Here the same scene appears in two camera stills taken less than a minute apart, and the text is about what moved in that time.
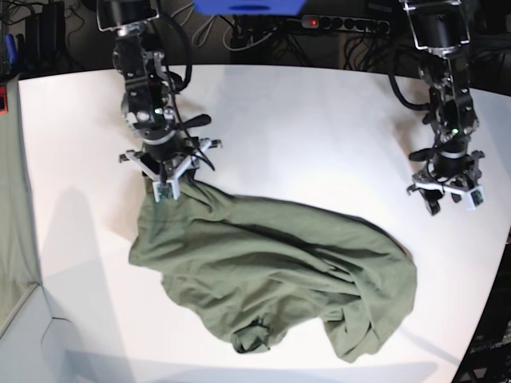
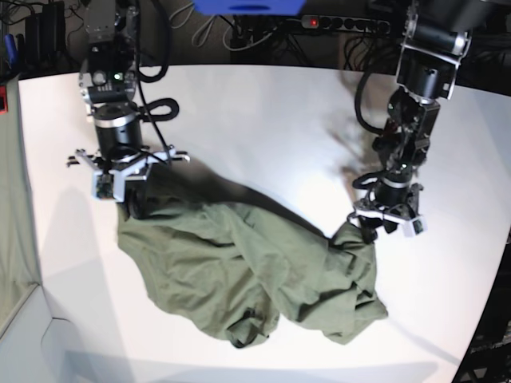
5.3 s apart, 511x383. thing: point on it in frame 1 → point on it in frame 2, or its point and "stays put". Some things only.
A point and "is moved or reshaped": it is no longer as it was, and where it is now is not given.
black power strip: [342, 23] stays put
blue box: [249, 7] stays put
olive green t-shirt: [260, 269] is moved or reshaped
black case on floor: [45, 36] stays put
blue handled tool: [11, 47] stays put
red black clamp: [3, 100] stays put
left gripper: [163, 163] → [120, 153]
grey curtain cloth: [19, 274] stays put
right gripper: [458, 174] → [394, 206]
